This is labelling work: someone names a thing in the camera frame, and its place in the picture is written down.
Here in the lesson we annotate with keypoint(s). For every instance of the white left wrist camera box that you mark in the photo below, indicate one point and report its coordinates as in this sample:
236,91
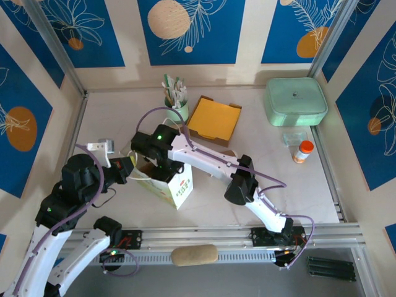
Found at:
106,147

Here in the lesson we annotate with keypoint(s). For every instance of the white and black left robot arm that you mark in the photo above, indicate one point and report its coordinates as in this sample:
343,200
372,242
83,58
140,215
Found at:
80,260

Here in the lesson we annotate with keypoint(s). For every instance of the wooden stir stick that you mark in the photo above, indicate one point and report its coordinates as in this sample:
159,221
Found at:
167,98

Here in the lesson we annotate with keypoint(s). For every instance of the aluminium side rail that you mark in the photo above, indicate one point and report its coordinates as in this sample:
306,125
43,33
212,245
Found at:
332,185
79,123

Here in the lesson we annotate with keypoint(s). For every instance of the orange capped bottle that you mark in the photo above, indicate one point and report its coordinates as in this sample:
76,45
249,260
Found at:
304,148

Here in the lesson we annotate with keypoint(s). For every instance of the green tipped wrapped straw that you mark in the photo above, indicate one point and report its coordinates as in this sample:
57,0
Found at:
178,83
165,81

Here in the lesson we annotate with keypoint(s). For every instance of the brown cardboard napkin tray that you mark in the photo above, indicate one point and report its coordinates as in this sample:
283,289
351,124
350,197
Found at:
207,140

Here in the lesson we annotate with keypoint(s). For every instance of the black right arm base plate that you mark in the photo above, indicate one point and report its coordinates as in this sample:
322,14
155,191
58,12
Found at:
260,236

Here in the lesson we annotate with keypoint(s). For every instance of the mint green zip case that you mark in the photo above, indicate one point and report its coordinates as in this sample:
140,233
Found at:
294,99

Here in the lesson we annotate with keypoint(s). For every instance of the aluminium front rail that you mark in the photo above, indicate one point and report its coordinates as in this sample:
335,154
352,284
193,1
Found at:
191,236

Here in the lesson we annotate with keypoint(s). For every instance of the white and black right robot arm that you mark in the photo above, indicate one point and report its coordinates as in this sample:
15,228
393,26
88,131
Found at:
204,157

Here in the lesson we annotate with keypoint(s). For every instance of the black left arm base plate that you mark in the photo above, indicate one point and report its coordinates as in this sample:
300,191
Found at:
134,239

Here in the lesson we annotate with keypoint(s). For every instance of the black ribbed rack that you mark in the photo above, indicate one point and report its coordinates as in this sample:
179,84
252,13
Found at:
331,269

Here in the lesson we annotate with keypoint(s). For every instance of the clear plastic box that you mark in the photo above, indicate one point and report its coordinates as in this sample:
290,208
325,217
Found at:
294,138

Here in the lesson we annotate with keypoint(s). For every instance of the black controller board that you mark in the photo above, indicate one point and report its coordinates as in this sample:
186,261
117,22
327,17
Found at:
283,258
111,256

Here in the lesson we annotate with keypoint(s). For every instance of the aluminium corner post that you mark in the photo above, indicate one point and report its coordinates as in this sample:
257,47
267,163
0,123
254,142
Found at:
52,40
336,37

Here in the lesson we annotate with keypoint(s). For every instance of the mint green holder cup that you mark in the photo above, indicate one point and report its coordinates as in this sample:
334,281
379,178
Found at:
182,113

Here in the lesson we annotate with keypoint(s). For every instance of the tan foam pad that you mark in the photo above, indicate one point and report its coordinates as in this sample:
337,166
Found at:
195,255

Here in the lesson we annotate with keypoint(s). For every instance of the yellow napkin stack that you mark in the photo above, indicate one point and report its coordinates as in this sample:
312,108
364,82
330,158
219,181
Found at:
213,119

